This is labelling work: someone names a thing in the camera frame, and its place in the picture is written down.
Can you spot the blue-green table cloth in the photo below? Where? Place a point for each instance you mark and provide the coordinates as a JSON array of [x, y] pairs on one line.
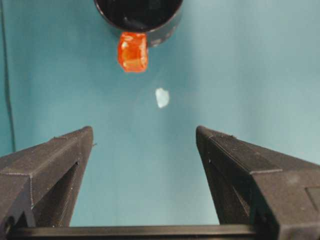
[[225, 62]]

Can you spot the small white paper scrap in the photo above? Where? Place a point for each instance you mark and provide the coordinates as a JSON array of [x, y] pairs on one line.
[[162, 97]]

